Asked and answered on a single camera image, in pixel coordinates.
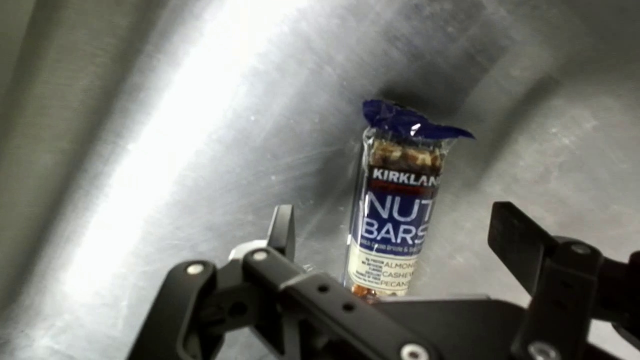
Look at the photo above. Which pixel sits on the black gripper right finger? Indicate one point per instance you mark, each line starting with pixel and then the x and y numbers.
pixel 573 292

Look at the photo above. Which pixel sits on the stainless steel double sink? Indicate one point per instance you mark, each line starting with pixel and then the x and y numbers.
pixel 132 133

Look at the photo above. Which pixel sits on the blue nut bar packet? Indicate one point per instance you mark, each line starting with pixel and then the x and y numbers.
pixel 397 221

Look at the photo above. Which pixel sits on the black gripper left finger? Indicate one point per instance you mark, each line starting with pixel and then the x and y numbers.
pixel 281 313

